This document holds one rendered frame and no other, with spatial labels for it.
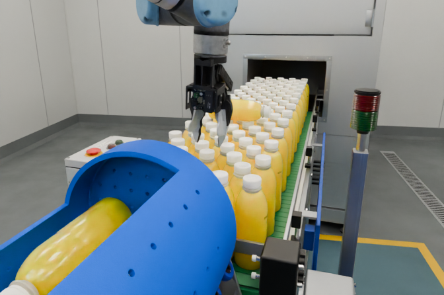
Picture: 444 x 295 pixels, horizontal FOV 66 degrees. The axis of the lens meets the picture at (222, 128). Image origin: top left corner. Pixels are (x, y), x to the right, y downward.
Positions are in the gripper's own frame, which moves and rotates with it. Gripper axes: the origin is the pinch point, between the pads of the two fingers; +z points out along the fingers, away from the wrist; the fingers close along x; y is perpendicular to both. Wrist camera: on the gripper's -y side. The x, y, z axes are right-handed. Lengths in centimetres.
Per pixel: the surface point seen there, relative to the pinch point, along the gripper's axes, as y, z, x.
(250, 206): 12.6, 8.4, 13.5
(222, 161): -6.8, 8.8, 1.9
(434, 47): -417, 2, 151
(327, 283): 7.5, 26.9, 31.6
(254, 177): 9.1, 3.5, 13.2
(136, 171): 27.8, -3.2, -3.6
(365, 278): -106, 114, 65
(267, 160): -2.0, 4.0, 14.3
